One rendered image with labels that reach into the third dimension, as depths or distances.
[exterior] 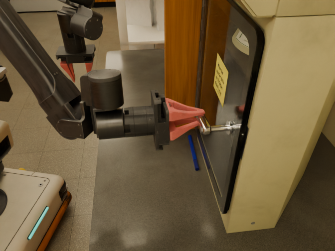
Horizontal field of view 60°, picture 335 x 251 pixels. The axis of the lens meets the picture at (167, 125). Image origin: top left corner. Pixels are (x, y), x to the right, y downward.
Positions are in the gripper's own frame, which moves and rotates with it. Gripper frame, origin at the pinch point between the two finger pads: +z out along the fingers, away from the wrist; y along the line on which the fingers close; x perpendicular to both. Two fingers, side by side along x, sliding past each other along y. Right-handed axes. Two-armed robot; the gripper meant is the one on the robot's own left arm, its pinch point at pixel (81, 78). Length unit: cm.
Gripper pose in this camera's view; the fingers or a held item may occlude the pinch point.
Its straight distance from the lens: 92.0
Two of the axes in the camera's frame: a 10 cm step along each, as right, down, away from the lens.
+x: -1.2, -6.1, 7.8
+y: 9.9, -0.7, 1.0
